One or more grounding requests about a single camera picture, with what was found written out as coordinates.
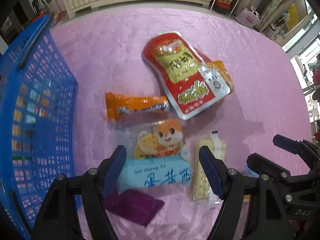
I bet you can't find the light blue egg-yolk pastry bag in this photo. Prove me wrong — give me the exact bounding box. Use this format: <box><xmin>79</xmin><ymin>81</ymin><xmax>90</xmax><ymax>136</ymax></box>
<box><xmin>117</xmin><ymin>119</ymin><xmax>191</xmax><ymax>192</ymax></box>

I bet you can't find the orange snack bag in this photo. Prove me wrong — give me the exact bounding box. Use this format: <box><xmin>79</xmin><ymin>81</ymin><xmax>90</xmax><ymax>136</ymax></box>
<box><xmin>195</xmin><ymin>48</ymin><xmax>234</xmax><ymax>94</ymax></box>

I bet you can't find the blue plastic basket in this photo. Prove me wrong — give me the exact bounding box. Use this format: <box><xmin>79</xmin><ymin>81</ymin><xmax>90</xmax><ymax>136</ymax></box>
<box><xmin>1</xmin><ymin>14</ymin><xmax>78</xmax><ymax>239</ymax></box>

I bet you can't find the pink shopping bag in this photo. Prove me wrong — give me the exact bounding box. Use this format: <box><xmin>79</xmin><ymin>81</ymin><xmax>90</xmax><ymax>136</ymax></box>
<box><xmin>235</xmin><ymin>6</ymin><xmax>260</xmax><ymax>29</ymax></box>

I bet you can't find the green soda cracker pack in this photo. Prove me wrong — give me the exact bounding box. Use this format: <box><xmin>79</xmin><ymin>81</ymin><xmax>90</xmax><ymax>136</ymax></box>
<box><xmin>191</xmin><ymin>131</ymin><xmax>226</xmax><ymax>209</ymax></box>

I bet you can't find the orange chocolate bar wrapper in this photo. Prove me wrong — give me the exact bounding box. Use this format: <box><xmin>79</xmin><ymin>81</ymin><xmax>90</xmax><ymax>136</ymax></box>
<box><xmin>105</xmin><ymin>92</ymin><xmax>170</xmax><ymax>122</ymax></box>

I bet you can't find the small round cake packet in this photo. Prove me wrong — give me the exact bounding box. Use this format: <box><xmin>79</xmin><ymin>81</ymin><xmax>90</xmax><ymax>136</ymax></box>
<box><xmin>243</xmin><ymin>164</ymin><xmax>258</xmax><ymax>201</ymax></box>

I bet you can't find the red chicken feet pouch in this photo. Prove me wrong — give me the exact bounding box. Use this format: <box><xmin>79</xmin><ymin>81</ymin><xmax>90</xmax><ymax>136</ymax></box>
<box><xmin>142</xmin><ymin>32</ymin><xmax>230</xmax><ymax>120</ymax></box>

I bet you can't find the purple snack sachet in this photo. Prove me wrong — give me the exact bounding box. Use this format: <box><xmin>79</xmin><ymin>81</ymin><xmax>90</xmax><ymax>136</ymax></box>
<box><xmin>103</xmin><ymin>188</ymin><xmax>165</xmax><ymax>227</ymax></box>

